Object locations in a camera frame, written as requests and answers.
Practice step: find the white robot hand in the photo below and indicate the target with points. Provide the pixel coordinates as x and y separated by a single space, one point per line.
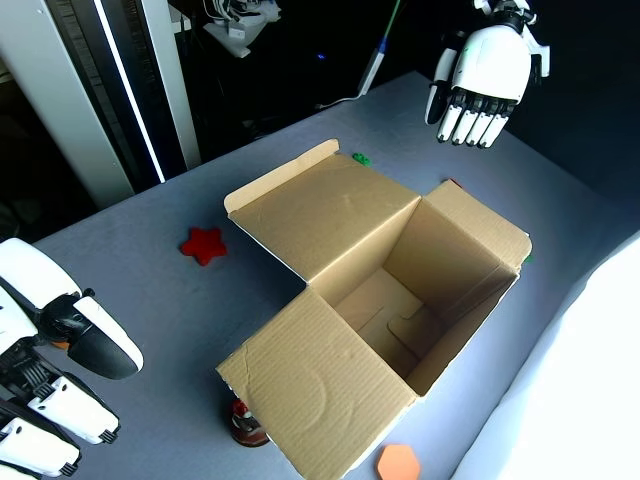
492 65
30 280

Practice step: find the brown chocolate cupcake toy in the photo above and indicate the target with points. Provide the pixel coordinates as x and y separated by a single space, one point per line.
246 425

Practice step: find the cardboard box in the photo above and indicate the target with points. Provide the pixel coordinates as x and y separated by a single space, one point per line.
300 370

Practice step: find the orange toy piece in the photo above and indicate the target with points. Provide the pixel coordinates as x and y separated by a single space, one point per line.
61 345

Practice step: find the grey table cloth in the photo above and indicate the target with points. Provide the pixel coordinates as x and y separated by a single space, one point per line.
150 310

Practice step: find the green toy block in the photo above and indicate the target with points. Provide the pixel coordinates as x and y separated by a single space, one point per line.
528 259
361 159

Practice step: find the red foam star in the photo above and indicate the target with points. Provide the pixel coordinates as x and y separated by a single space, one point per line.
202 246

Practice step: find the lit light strip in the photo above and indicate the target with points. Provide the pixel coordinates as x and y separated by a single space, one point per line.
127 90

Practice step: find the white backdrop sheet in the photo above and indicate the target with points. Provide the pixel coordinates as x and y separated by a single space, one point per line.
575 375

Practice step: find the orange foam hexagon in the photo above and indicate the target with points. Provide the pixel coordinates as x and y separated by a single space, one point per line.
398 464

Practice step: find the white frame post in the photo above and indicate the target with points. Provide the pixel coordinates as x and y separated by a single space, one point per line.
45 75

